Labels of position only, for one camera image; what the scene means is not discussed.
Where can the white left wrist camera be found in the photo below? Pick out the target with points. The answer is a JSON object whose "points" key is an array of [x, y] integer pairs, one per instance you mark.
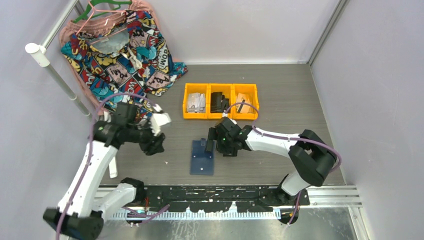
{"points": [[158, 119]]}

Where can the pink clothes hanger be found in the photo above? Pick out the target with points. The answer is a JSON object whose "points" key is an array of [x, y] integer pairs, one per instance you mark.
{"points": [[112, 40]]}

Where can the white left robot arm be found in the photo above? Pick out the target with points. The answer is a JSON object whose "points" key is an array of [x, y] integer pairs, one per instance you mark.
{"points": [[78, 214]]}

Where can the yellow bin with black cards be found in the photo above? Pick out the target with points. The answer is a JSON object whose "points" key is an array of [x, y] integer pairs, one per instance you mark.
{"points": [[226, 88]]}

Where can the navy leather card holder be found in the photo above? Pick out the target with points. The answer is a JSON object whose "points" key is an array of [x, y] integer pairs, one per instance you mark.
{"points": [[201, 163]]}

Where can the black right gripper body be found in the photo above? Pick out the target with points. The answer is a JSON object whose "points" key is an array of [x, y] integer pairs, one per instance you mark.
{"points": [[224, 145]]}

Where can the stack of black cards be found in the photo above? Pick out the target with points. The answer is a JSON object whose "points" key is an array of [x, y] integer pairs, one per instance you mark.
{"points": [[219, 103]]}

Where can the stack of gold cards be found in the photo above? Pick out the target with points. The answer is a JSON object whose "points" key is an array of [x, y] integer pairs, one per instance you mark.
{"points": [[244, 101]]}

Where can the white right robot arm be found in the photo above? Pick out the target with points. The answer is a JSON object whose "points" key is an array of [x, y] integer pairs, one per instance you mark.
{"points": [[312, 158]]}

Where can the yellow bin with gold cards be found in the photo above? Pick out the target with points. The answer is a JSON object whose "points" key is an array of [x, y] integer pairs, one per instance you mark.
{"points": [[250, 89]]}

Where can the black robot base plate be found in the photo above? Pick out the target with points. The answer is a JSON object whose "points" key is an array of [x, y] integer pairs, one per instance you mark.
{"points": [[216, 202]]}

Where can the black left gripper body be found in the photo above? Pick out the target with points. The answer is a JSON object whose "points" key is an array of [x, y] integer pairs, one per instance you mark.
{"points": [[149, 143]]}

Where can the yellow bin with silver cards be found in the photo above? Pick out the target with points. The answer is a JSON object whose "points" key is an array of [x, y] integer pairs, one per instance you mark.
{"points": [[191, 88]]}

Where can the comic print shorts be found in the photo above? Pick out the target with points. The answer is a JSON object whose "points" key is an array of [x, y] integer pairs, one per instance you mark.
{"points": [[124, 64]]}

